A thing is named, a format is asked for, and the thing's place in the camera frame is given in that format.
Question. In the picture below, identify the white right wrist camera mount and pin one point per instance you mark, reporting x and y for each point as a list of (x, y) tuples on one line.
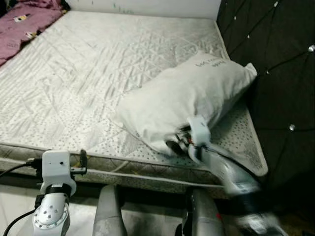
[(199, 130)]

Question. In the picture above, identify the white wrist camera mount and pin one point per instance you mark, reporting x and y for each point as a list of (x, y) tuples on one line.
[(199, 130), (55, 164)]

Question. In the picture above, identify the black tufted headboard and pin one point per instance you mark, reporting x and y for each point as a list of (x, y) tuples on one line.
[(280, 73)]

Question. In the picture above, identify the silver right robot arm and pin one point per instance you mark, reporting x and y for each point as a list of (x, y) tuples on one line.
[(236, 182)]

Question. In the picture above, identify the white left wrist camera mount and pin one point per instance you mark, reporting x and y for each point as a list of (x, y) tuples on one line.
[(55, 164)]

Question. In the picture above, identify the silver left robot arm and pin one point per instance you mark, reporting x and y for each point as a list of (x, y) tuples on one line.
[(51, 214)]

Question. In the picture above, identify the grey quilted mattress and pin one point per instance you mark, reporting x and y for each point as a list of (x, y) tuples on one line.
[(98, 73)]

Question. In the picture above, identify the grey robot leg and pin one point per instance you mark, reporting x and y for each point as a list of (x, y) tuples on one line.
[(110, 211), (202, 214)]

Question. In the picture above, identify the grey right robot leg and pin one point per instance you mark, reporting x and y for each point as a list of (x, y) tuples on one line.
[(202, 214)]

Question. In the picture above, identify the grey left robot leg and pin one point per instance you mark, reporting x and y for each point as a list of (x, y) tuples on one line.
[(110, 211)]

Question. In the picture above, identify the purple cartoon mouse blanket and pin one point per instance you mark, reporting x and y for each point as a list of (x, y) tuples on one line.
[(24, 29)]

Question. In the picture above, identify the white pillow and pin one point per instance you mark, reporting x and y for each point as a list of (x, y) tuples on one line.
[(187, 93)]

